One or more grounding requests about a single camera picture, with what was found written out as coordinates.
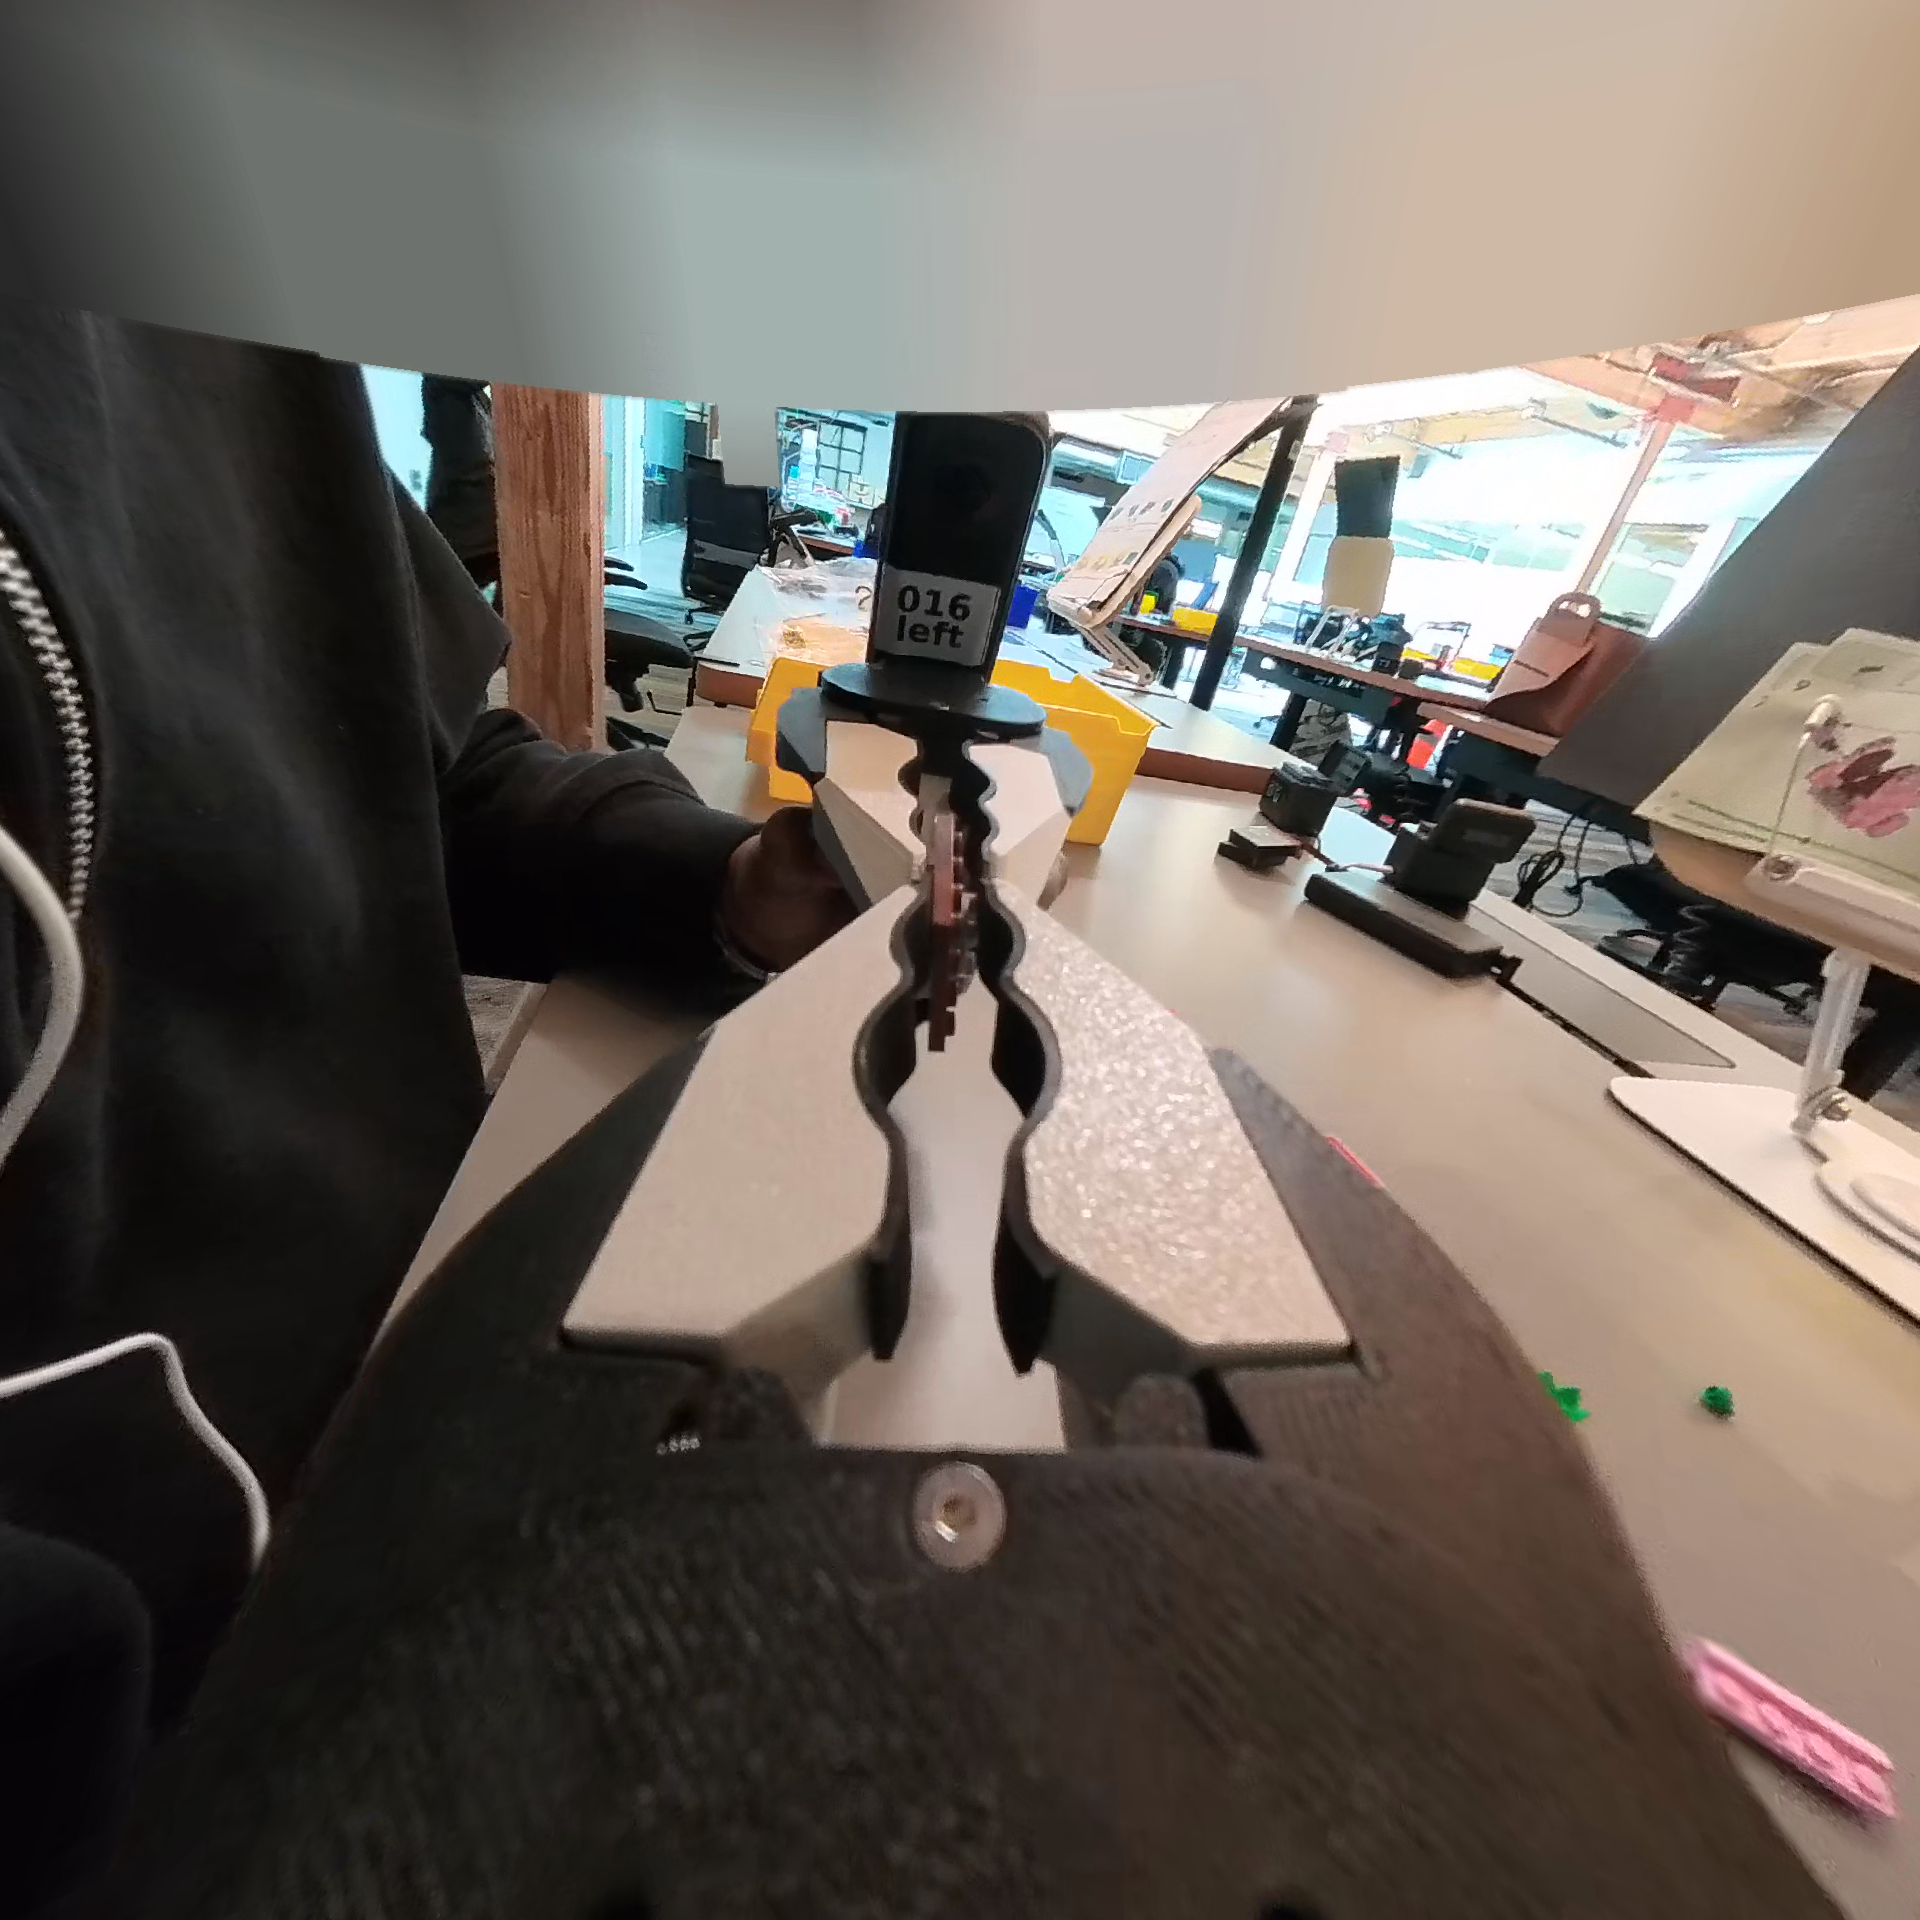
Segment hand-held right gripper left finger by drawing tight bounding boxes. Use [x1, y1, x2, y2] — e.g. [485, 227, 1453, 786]
[565, 886, 935, 1365]

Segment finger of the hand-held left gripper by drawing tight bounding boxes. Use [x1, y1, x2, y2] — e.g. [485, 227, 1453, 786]
[815, 736, 931, 910]
[966, 749, 1069, 893]

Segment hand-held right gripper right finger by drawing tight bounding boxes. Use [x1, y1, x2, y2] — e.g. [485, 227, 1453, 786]
[975, 885, 1352, 1370]

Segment brown square toy plate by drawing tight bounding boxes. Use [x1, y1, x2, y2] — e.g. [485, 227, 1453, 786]
[918, 838, 989, 1052]

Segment person's left forearm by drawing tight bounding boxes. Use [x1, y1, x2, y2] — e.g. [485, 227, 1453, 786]
[441, 705, 767, 985]

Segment person's left hand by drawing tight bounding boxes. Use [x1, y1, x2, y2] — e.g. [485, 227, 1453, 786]
[717, 808, 881, 980]

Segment yellow plastic bin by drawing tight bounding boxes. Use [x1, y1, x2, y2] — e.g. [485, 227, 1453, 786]
[747, 651, 1161, 846]

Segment wooden display easel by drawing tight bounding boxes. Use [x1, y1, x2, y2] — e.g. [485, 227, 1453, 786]
[1045, 398, 1290, 693]

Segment clear plastic bag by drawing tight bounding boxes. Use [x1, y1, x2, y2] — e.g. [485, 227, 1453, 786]
[743, 557, 885, 665]

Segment black office chair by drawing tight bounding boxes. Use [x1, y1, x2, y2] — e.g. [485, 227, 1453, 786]
[602, 616, 698, 723]
[681, 451, 775, 625]

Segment small black battery box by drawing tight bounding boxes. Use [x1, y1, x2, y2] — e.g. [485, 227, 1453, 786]
[1256, 749, 1369, 835]

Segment black pole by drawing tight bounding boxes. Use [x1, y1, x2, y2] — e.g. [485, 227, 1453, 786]
[1187, 394, 1320, 713]

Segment long wooden desk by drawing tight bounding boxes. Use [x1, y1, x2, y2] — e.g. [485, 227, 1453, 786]
[1235, 630, 1560, 753]

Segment black panel on cardboard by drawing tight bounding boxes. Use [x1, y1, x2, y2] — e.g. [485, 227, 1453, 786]
[1327, 456, 1403, 617]

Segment black dock device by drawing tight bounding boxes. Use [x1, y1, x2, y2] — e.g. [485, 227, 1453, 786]
[1302, 800, 1537, 980]

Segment white book stand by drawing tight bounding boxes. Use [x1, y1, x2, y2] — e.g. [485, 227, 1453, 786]
[1606, 693, 1920, 1326]

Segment brown paper bag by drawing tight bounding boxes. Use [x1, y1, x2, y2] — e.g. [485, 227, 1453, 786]
[1493, 592, 1642, 736]

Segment paper instruction booklet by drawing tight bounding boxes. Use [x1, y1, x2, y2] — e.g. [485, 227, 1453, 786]
[1634, 627, 1920, 893]

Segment dark grey board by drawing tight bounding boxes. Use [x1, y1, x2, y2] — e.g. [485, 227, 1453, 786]
[1536, 347, 1920, 818]

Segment pile of pink toy bricks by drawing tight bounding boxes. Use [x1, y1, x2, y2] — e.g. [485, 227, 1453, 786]
[1327, 1137, 1899, 1825]

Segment wooden post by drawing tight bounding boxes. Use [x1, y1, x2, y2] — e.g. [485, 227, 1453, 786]
[489, 384, 608, 753]

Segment white cable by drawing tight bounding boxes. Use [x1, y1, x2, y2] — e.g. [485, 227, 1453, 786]
[0, 817, 274, 1574]

